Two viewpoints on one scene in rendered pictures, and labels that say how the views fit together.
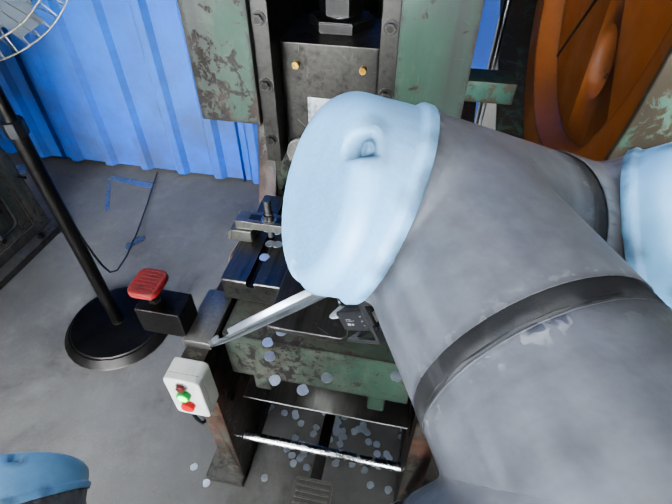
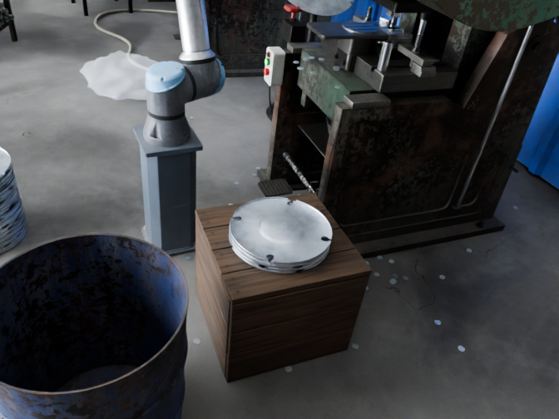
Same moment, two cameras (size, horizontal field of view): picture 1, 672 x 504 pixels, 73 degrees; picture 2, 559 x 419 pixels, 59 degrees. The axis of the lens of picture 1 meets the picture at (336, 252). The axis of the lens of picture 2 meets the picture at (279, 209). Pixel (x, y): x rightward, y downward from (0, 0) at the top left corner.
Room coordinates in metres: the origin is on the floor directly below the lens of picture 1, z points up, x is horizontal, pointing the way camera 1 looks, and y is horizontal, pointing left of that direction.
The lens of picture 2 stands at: (-0.58, -1.23, 1.26)
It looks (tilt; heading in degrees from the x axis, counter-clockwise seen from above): 37 degrees down; 52
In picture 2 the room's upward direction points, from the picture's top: 8 degrees clockwise
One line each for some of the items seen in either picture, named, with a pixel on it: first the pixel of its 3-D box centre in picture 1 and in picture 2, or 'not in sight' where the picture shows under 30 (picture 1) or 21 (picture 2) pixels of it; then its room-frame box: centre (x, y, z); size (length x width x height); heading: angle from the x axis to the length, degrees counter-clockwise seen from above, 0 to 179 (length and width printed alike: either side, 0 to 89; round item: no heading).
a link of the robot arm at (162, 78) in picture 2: not in sight; (167, 87); (-0.03, 0.12, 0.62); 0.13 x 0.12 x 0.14; 15
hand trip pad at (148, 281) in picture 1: (152, 293); (293, 16); (0.59, 0.36, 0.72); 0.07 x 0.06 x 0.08; 168
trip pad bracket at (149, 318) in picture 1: (174, 327); (291, 44); (0.59, 0.34, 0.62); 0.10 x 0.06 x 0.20; 78
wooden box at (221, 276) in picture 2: not in sight; (273, 281); (0.09, -0.38, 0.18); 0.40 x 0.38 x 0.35; 168
